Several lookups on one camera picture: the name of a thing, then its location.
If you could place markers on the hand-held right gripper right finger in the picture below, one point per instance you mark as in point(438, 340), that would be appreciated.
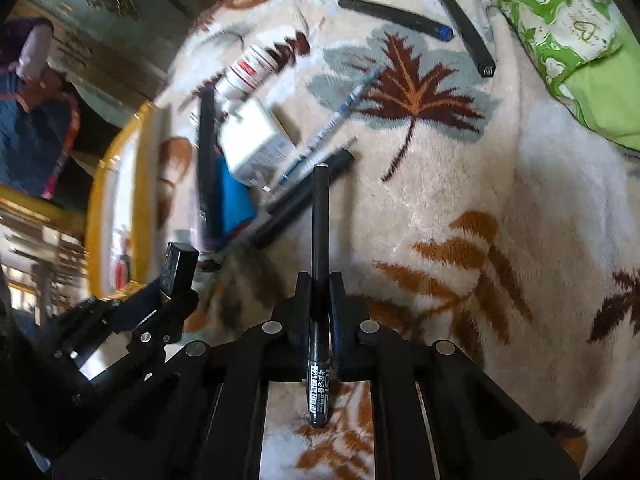
point(338, 322)

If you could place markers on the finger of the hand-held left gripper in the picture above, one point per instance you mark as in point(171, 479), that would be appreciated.
point(172, 317)
point(130, 307)

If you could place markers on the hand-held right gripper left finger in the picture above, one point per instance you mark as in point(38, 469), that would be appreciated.
point(302, 310)

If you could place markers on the small black box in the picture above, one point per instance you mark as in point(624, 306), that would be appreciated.
point(177, 265)

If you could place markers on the black eyeliner pen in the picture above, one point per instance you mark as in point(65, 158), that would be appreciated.
point(320, 220)

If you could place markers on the blue tube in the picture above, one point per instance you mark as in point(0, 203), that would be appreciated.
point(235, 202)

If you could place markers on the yellow tray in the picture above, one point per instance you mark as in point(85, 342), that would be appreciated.
point(142, 160)

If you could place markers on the white charger adapter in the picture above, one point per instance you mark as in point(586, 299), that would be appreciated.
point(255, 140)

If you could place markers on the black capped pen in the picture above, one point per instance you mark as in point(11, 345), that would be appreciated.
point(310, 182)

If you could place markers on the yellow wooden furniture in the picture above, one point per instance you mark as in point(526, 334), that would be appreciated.
point(35, 210)

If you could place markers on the flat black bar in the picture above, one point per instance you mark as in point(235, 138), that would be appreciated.
point(207, 170)

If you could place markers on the clear blue-patterned pen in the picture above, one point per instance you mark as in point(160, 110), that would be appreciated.
point(330, 120)

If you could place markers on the leaf-print blanket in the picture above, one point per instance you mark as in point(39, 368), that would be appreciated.
point(475, 185)

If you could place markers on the white bottle red label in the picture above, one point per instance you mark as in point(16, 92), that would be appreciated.
point(245, 72)

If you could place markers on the wooden glass-door cabinet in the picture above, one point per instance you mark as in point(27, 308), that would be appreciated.
point(125, 15)

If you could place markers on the black marker blue tip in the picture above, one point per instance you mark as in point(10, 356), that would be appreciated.
point(395, 17)

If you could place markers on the long black pen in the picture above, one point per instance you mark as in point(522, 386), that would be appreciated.
point(465, 30)

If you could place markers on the green printed pillow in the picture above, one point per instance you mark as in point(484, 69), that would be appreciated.
point(565, 20)

